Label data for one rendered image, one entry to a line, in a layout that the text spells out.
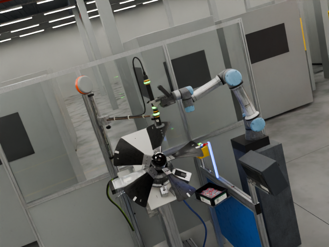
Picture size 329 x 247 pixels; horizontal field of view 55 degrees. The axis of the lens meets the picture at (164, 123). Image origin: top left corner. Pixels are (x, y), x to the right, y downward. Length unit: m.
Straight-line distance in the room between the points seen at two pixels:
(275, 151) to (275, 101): 3.85
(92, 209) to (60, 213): 0.29
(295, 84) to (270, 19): 1.37
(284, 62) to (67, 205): 4.88
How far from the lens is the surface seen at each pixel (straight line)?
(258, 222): 2.36
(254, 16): 6.30
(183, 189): 2.41
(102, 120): 2.79
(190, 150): 2.52
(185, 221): 3.60
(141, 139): 2.80
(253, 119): 2.55
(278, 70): 6.56
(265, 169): 1.87
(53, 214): 3.28
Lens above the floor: 2.07
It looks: 14 degrees down
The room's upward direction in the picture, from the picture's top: 16 degrees counter-clockwise
